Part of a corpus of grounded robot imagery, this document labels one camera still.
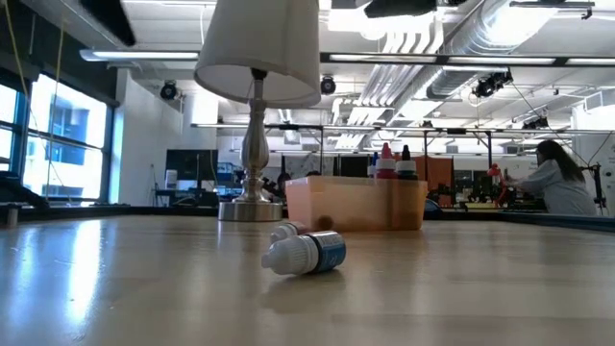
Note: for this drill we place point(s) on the black tip food coloring bottle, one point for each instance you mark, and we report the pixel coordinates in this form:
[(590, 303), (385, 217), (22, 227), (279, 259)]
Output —
[(406, 168)]

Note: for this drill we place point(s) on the red tip food coloring bottle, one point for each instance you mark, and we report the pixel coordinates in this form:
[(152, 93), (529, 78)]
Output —
[(386, 168)]

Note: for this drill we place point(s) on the long ceiling light bar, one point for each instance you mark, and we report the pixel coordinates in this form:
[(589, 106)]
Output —
[(480, 60), (144, 55)]

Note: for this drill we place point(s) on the black ceiling spotlight cluster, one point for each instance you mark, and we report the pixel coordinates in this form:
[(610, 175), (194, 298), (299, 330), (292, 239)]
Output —
[(535, 122), (490, 84)]

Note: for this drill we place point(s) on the white shade silver lamp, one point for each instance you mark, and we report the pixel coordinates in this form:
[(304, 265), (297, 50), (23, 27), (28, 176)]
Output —
[(259, 48)]

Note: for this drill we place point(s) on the orange partition panel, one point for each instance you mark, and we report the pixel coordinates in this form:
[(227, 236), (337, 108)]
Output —
[(435, 173)]

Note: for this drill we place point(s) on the red articulated desk lamp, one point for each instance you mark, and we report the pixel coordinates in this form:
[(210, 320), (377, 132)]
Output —
[(495, 180)]

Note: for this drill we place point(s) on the orange translucent plastic bin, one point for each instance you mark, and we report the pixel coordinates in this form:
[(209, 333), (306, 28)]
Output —
[(360, 202)]

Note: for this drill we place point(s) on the person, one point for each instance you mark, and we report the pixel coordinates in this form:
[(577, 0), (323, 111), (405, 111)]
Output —
[(562, 187)]

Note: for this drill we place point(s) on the dark red label dropper bottle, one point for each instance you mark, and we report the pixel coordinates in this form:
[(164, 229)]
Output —
[(286, 231)]

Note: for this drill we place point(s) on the black computer monitor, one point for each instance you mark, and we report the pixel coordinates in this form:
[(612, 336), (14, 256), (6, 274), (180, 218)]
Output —
[(192, 165)]

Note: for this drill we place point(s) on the blue label dropper bottle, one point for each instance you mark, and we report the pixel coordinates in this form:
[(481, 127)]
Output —
[(307, 253)]

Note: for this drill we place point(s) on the silver ventilation duct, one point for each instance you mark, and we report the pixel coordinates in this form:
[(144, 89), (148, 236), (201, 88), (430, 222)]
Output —
[(480, 43)]

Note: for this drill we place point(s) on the round black ceiling camera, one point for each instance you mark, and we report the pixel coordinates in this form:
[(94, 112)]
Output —
[(328, 85), (168, 90)]

